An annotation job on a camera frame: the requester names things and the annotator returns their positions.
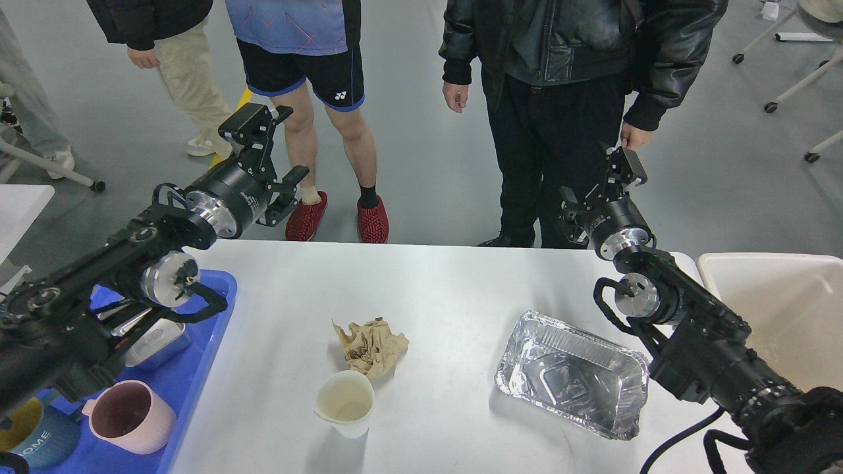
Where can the beige plastic bin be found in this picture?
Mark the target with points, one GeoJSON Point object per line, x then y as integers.
{"type": "Point", "coordinates": [793, 304]}

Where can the person in khaki trousers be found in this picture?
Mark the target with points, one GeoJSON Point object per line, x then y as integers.
{"type": "Point", "coordinates": [169, 37]}

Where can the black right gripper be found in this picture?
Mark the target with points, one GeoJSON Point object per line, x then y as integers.
{"type": "Point", "coordinates": [612, 223]}

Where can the crumpled brown paper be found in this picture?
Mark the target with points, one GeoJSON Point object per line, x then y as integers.
{"type": "Point", "coordinates": [371, 349]}

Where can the person in black leather jacket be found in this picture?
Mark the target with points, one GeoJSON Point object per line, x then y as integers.
{"type": "Point", "coordinates": [564, 81]}

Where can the white paper cup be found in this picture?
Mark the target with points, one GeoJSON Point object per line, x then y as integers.
{"type": "Point", "coordinates": [345, 401]}

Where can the person in blue shorts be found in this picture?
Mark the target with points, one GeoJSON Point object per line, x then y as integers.
{"type": "Point", "coordinates": [292, 52]}

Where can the square stainless steel tray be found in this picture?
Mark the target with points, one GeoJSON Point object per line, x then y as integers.
{"type": "Point", "coordinates": [158, 345]}

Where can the aluminium foil tray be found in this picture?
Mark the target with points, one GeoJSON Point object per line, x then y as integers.
{"type": "Point", "coordinates": [583, 378]}

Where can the white side table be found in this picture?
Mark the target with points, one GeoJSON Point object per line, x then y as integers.
{"type": "Point", "coordinates": [20, 206]}

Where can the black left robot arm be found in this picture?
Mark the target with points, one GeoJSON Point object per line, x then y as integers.
{"type": "Point", "coordinates": [70, 331]}

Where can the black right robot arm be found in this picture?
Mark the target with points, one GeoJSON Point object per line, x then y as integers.
{"type": "Point", "coordinates": [697, 343]}

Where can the white rolling chair legs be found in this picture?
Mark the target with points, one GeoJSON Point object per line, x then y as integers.
{"type": "Point", "coordinates": [791, 55]}

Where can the white chair base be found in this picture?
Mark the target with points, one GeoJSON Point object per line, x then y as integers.
{"type": "Point", "coordinates": [42, 142]}

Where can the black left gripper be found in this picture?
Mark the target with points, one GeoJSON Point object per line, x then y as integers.
{"type": "Point", "coordinates": [244, 189]}

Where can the pink mug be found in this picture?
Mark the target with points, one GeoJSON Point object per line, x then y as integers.
{"type": "Point", "coordinates": [132, 416]}

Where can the blue HOME mug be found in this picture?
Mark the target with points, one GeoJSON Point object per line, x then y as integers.
{"type": "Point", "coordinates": [43, 435]}

